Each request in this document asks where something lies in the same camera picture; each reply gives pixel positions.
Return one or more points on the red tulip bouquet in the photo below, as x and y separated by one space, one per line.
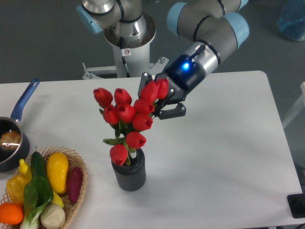
129 120

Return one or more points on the yellow banana tip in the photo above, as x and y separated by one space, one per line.
57 200

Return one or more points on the brown bun in saucepan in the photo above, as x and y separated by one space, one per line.
10 140

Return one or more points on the dark green cucumber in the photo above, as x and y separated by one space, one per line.
37 164

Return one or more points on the woven wicker basket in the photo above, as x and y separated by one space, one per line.
75 160

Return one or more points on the beige garlic bulb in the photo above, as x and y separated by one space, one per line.
53 217

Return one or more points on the dark grey ribbed vase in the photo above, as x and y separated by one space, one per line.
132 177

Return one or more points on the purple sweet potato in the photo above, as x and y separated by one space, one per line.
74 182

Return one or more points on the yellow bell pepper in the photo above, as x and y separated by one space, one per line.
15 188

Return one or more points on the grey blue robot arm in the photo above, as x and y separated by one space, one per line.
214 27

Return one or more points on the small yellow pepper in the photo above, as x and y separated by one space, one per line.
25 170

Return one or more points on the yellow squash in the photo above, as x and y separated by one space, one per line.
57 171

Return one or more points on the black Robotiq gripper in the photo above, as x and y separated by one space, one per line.
183 75

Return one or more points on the white frame at right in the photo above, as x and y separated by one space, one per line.
295 109

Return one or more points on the green bok choy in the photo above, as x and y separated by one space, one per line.
37 195

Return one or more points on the black device at edge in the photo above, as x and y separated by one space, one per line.
297 205

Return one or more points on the blue transparent container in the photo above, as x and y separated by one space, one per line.
291 21

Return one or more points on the orange fruit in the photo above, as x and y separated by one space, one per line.
11 213

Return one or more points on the blue handled saucepan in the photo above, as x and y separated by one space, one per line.
10 159

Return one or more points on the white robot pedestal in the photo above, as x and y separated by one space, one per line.
131 50

